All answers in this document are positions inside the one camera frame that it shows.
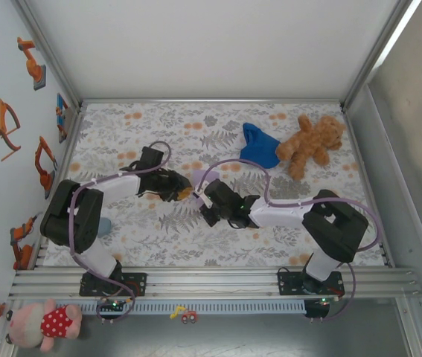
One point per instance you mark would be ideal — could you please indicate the lilac cloth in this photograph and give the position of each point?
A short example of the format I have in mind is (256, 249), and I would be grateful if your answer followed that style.
(205, 176)

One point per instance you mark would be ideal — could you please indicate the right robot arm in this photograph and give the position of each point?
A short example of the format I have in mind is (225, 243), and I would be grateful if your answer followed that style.
(333, 227)

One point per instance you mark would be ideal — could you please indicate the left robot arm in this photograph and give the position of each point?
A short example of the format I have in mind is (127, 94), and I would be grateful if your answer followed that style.
(71, 219)

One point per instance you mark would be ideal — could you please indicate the floral printed table mat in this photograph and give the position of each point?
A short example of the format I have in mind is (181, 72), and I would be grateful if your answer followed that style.
(203, 245)

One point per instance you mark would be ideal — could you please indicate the small grey-blue object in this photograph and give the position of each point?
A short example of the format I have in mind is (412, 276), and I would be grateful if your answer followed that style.
(105, 227)

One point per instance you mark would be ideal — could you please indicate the blue cloth bag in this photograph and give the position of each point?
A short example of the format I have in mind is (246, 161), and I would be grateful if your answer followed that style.
(261, 148)

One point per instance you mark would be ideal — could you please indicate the brown teddy bear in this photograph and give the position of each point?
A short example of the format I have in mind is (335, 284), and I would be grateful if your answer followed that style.
(313, 143)

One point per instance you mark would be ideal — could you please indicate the small red toy car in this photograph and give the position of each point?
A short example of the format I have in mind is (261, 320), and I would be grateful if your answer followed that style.
(189, 318)

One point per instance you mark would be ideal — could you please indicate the small yellow squiggle toy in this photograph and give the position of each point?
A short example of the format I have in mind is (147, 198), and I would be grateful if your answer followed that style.
(176, 313)

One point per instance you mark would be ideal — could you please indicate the pink pig plush toy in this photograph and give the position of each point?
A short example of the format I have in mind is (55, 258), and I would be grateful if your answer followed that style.
(39, 325)

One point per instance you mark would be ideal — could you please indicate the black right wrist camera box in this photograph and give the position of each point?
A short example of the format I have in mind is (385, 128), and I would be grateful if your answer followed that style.
(222, 193)

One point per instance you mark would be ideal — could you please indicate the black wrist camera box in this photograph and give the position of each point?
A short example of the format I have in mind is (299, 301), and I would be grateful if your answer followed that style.
(151, 156)
(222, 193)

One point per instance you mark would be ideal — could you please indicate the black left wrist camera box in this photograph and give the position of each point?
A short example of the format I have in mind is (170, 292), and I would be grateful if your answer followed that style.
(151, 156)

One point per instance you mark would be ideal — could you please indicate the aluminium front rail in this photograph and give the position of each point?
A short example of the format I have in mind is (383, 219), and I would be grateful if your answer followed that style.
(214, 279)

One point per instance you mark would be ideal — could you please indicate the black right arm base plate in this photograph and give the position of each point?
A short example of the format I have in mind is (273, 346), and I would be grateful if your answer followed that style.
(288, 284)

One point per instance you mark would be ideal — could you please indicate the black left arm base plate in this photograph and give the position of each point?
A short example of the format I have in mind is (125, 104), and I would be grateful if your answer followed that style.
(136, 284)

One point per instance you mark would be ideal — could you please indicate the blue orange wall sticker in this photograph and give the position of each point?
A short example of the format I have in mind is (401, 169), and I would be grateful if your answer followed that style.
(61, 119)

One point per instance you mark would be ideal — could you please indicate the aluminium frame post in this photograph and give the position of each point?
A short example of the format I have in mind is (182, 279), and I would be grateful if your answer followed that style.
(47, 52)
(378, 52)

